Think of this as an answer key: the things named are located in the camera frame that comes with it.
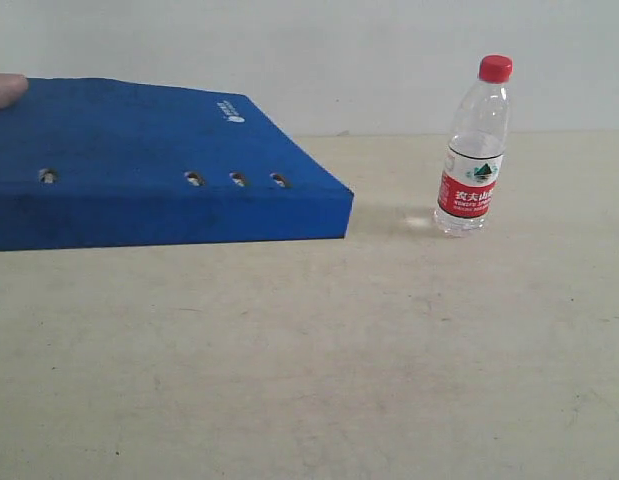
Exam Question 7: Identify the clear plastic water bottle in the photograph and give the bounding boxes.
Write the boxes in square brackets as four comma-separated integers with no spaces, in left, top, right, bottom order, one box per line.
[434,54,513,237]

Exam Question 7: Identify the person's bare hand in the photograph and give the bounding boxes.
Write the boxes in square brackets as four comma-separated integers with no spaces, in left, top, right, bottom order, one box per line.
[0,73,29,109]

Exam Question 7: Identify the blue ring binder notebook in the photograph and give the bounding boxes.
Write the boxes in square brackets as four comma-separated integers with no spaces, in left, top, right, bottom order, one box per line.
[0,78,354,251]

